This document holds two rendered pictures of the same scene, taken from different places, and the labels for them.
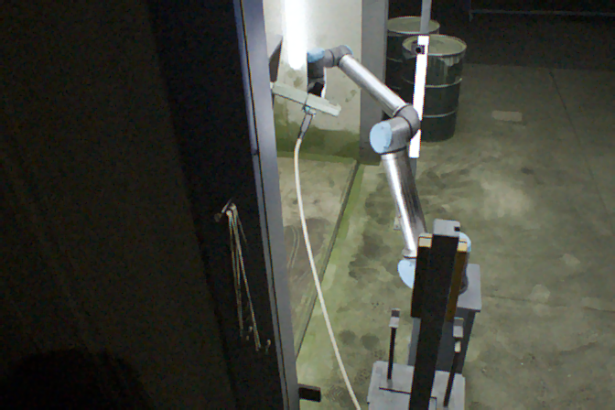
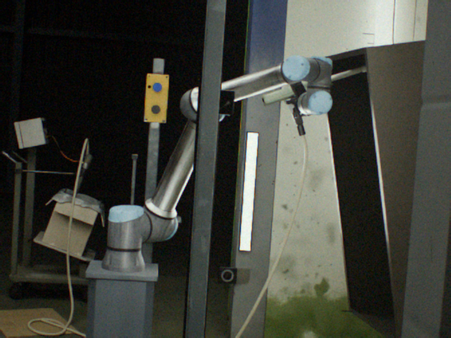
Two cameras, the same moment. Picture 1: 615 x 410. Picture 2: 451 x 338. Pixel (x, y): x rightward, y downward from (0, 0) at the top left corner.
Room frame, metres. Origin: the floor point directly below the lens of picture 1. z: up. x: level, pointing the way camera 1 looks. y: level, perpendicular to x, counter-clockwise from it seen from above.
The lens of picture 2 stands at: (4.97, -1.47, 1.28)
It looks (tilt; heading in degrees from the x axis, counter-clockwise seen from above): 3 degrees down; 159
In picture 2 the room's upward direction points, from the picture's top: 4 degrees clockwise
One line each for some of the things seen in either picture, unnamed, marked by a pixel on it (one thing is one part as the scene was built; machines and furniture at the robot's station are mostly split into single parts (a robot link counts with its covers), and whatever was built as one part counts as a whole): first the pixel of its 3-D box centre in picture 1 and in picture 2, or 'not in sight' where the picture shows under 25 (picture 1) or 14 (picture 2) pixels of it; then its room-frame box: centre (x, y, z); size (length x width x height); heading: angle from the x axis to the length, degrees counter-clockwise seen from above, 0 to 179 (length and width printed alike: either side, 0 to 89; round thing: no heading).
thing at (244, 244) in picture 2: not in sight; (248, 191); (1.25, 0.11, 0.96); 0.06 x 0.02 x 0.63; 74
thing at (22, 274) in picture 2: not in sight; (54, 207); (-0.60, -0.61, 0.64); 0.73 x 0.50 x 1.27; 76
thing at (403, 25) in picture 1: (411, 26); not in sight; (5.09, -1.15, 0.86); 0.54 x 0.54 x 0.01
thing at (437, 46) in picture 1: (434, 46); not in sight; (4.45, -1.22, 0.86); 0.54 x 0.54 x 0.01
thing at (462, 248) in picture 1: (436, 280); (156, 98); (0.93, -0.33, 1.42); 0.12 x 0.06 x 0.26; 74
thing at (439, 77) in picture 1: (429, 90); not in sight; (4.44, -1.22, 0.44); 0.59 x 0.58 x 0.89; 179
